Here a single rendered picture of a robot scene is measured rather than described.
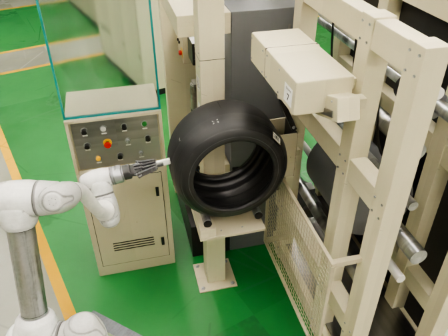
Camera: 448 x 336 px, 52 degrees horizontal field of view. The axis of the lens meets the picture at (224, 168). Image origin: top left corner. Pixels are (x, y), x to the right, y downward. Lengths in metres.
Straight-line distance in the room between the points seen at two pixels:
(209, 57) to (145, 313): 1.75
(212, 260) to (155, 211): 0.51
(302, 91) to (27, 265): 1.23
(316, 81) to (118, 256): 2.05
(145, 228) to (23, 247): 1.47
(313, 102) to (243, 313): 1.73
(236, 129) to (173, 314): 1.51
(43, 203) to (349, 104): 1.18
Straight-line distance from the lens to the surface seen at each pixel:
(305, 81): 1.83
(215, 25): 2.30
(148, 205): 3.07
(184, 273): 3.41
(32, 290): 1.94
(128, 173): 2.26
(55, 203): 1.69
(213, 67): 2.37
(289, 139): 2.63
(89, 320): 1.97
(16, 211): 1.77
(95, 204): 2.07
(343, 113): 1.83
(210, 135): 2.12
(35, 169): 4.74
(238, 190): 2.61
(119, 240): 3.25
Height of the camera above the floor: 2.53
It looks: 35 degrees down
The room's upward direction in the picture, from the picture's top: straight up
